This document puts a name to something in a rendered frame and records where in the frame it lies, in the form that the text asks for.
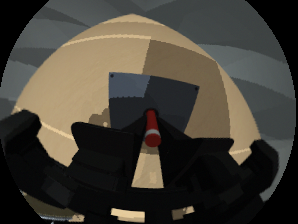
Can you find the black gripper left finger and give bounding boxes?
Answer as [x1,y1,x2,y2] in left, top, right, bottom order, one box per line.
[71,116,148,186]

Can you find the dark red peg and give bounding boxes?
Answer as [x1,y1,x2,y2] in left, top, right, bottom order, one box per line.
[145,109,161,147]

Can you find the dark grey sloped panel with hole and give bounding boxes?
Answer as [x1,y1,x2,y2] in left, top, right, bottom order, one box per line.
[108,72,200,132]

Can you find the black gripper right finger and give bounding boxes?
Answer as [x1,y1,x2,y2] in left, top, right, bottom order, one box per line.
[157,117,234,188]

